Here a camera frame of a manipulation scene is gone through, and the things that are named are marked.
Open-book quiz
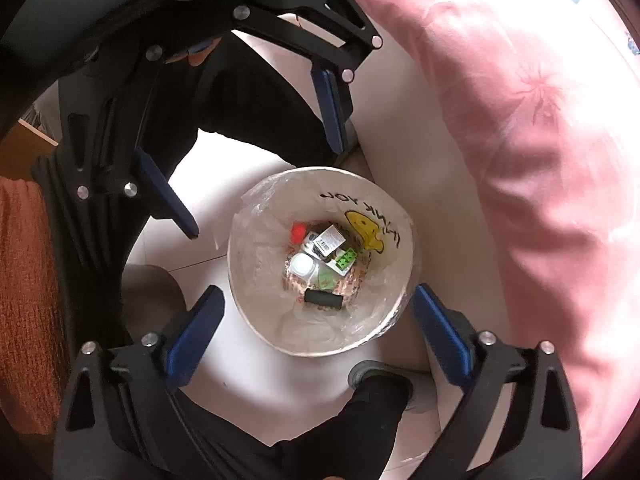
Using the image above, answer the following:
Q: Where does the red wooden block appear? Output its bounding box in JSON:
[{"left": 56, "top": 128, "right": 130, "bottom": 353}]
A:
[{"left": 291, "top": 222, "right": 307, "bottom": 244}]

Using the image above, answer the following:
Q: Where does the white medicine box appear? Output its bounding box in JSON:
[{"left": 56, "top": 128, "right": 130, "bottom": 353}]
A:
[{"left": 312, "top": 224, "right": 346, "bottom": 259}]

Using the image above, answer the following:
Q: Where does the black cylinder roll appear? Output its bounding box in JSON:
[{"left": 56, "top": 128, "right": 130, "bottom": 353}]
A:
[{"left": 304, "top": 288, "right": 344, "bottom": 310}]

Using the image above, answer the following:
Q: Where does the dark green wooden block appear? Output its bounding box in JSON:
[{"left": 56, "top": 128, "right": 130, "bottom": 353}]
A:
[{"left": 317, "top": 268, "right": 341, "bottom": 292}]

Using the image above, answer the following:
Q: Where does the blue white milk carton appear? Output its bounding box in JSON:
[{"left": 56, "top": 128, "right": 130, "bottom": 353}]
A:
[{"left": 302, "top": 232, "right": 322, "bottom": 258}]

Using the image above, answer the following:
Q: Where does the light green toy brick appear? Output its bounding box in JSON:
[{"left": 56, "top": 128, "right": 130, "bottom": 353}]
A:
[{"left": 328, "top": 248, "right": 358, "bottom": 276}]

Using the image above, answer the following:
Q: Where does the white round trash bin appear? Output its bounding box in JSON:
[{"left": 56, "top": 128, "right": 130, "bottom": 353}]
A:
[{"left": 228, "top": 167, "right": 419, "bottom": 358}]

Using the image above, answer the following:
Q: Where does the person left hand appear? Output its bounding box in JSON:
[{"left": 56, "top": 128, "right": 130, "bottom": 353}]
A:
[{"left": 166, "top": 37, "right": 221, "bottom": 67}]

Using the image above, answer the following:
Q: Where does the orange sweater sleeve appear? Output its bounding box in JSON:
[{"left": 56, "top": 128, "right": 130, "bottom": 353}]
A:
[{"left": 1, "top": 178, "right": 70, "bottom": 434}]

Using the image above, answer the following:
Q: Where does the pink floral bed duvet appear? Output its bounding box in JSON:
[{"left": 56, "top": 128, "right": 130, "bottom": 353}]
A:
[{"left": 357, "top": 0, "right": 639, "bottom": 474}]

